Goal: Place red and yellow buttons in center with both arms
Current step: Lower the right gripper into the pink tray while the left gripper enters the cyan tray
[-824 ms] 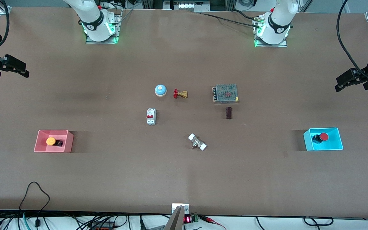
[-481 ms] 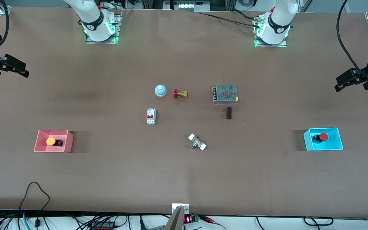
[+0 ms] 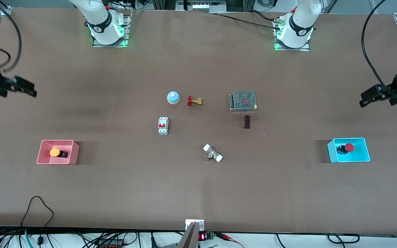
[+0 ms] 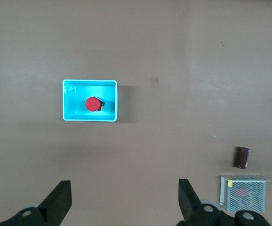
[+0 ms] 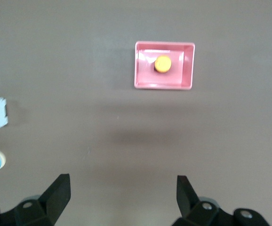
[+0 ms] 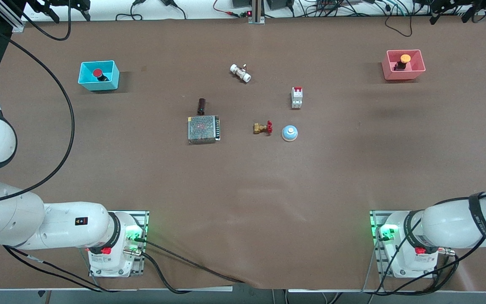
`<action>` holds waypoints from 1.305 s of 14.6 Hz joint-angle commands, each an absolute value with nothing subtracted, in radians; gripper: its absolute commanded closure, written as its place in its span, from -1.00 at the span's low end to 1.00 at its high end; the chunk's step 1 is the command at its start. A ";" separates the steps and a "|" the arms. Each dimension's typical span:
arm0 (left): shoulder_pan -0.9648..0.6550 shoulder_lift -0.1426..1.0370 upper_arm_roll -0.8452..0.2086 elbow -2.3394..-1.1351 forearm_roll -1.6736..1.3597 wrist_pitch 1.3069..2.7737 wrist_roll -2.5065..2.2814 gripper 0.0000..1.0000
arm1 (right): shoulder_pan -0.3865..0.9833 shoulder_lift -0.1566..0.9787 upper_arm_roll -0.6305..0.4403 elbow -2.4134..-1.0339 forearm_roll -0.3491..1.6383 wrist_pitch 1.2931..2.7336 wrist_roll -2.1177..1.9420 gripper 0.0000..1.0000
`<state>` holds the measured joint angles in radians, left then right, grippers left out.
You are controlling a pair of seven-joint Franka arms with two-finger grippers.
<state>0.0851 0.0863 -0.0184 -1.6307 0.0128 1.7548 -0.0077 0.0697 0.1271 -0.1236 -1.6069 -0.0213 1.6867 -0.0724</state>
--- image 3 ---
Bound red push button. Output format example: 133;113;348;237
336;143;355;155

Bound yellow push button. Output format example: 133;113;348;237
49;147;69;159

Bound cyan plastic bin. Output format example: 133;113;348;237
327;137;371;163

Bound pink plastic bin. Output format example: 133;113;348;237
37;139;80;165

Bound metal mesh power supply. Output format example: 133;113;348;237
229;90;258;112

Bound white circuit breaker red switches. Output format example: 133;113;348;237
158;117;169;135

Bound metal fitting with white ends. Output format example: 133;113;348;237
203;144;224;163

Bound black power strip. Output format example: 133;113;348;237
95;239;125;248

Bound metal equipment box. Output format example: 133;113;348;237
175;0;227;13

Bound red clip lead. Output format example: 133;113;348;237
216;233;244;248

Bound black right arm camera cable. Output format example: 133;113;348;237
0;0;22;73

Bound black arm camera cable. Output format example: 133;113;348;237
361;0;397;92
0;0;22;73

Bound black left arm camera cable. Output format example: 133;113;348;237
361;0;397;92

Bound aluminium arm base plate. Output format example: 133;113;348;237
274;17;311;52
92;10;132;48

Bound thin black looped cable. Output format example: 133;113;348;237
21;196;54;241

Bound black coiled cable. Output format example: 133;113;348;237
327;234;360;244

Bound teal cable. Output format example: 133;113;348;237
24;228;34;248

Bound black cable on table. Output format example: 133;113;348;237
210;10;282;31

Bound silver camera mount bracket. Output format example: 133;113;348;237
185;219;205;232

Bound grey camera support bar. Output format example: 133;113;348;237
177;222;199;248

